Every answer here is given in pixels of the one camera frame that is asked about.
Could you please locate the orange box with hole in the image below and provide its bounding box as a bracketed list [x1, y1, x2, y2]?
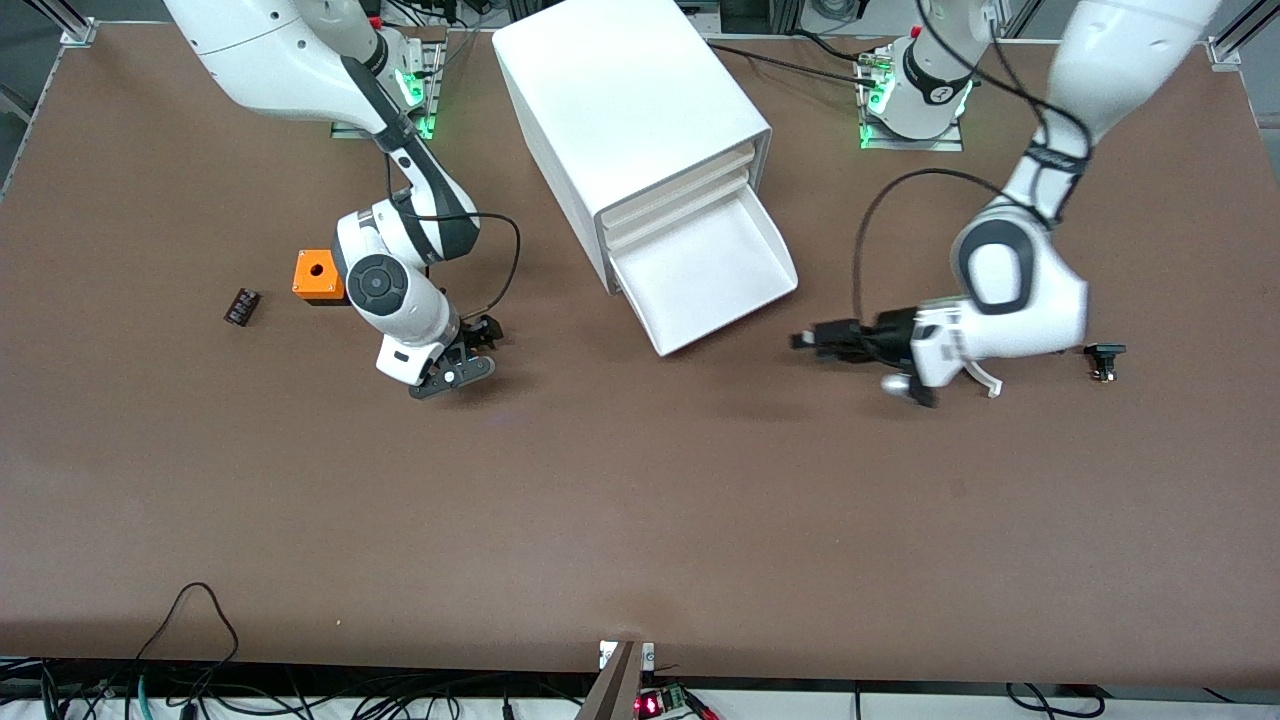
[292, 249, 351, 308]

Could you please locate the circuit board with red light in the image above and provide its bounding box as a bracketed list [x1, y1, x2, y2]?
[634, 684, 719, 720]

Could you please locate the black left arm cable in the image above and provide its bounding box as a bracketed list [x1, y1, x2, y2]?
[851, 0, 1093, 323]

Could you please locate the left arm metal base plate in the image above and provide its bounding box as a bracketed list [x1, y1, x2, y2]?
[858, 45, 966, 153]

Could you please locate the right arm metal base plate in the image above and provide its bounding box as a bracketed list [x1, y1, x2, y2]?
[330, 38, 444, 141]

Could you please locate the black cable across table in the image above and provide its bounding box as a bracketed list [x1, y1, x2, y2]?
[705, 42, 883, 87]

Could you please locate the black looped cable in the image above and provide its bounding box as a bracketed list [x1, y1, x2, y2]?
[133, 582, 241, 693]

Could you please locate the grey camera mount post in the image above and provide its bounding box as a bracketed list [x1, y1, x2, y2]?
[575, 640, 657, 720]

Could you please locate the black curled cable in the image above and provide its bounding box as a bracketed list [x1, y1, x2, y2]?
[1004, 682, 1103, 719]

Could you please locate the aluminium frame profile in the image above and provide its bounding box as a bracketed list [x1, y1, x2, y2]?
[35, 0, 98, 48]
[1205, 0, 1280, 69]

